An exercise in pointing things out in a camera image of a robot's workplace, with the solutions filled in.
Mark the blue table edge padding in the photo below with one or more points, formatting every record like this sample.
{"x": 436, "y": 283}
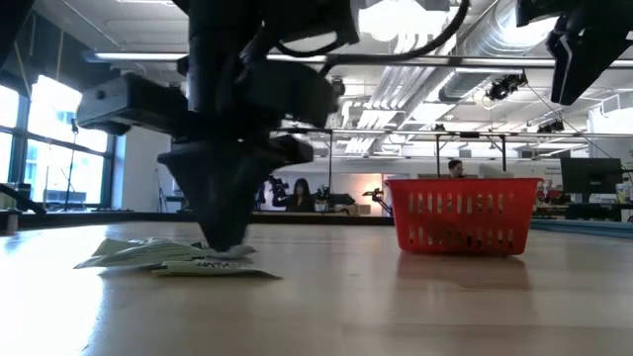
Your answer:
{"x": 583, "y": 227}

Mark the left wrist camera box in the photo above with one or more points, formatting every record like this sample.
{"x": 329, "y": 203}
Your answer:
{"x": 128, "y": 101}

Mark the red background equipment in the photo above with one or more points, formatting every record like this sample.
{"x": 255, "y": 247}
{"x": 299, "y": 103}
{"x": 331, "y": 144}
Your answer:
{"x": 553, "y": 194}

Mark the black tripod stand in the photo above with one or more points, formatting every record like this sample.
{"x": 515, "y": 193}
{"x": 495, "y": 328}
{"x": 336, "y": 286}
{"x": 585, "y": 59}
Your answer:
{"x": 74, "y": 126}

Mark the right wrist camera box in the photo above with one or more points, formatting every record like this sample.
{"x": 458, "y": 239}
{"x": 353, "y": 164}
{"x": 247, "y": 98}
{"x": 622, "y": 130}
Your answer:
{"x": 536, "y": 12}

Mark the long ceiling strip light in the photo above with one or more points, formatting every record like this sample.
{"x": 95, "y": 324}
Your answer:
{"x": 138, "y": 56}

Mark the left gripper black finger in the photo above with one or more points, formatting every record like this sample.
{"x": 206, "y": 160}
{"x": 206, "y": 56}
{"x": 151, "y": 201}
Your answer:
{"x": 212, "y": 198}
{"x": 257, "y": 198}

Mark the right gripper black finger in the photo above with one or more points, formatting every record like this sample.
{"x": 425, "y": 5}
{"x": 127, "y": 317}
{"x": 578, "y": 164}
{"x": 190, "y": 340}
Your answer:
{"x": 593, "y": 59}
{"x": 559, "y": 64}

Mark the black desk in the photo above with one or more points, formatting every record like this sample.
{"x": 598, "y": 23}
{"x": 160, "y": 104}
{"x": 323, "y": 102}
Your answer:
{"x": 593, "y": 211}

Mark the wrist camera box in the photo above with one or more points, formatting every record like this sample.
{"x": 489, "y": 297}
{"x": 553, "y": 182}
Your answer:
{"x": 536, "y": 12}
{"x": 128, "y": 101}

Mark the black frame-mounted camera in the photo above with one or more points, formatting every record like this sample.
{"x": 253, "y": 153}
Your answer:
{"x": 551, "y": 126}

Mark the silver ribbed ceiling duct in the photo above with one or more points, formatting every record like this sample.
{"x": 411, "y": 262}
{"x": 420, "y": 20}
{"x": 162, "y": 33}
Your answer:
{"x": 494, "y": 34}

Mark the black background robot arm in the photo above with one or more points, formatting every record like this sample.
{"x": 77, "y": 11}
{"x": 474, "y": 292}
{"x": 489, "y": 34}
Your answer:
{"x": 274, "y": 190}
{"x": 331, "y": 198}

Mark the black overhead camera cluster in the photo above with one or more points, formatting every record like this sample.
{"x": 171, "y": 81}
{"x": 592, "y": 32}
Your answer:
{"x": 507, "y": 85}

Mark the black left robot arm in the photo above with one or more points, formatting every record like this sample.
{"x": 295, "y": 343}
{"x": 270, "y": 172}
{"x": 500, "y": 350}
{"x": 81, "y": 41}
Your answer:
{"x": 222, "y": 49}

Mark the person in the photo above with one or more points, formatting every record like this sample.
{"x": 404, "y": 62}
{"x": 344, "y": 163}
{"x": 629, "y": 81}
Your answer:
{"x": 297, "y": 198}
{"x": 456, "y": 169}

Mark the black slanted bar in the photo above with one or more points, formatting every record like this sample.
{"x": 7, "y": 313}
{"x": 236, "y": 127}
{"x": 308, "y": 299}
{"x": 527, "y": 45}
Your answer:
{"x": 20, "y": 198}

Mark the black table edge rail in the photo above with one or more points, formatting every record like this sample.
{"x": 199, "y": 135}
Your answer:
{"x": 123, "y": 217}

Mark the red plastic slotted basket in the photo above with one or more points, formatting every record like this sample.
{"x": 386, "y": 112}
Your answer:
{"x": 465, "y": 220}

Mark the black computer monitor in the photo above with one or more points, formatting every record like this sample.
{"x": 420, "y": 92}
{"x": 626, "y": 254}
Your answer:
{"x": 591, "y": 175}

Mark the black metal workstation frame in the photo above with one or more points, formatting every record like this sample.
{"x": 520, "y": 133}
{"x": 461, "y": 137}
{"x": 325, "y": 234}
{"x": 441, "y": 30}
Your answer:
{"x": 437, "y": 158}
{"x": 330, "y": 163}

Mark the cardboard box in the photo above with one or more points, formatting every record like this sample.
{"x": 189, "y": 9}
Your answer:
{"x": 353, "y": 209}

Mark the large glass window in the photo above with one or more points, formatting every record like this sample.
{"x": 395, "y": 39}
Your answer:
{"x": 49, "y": 114}

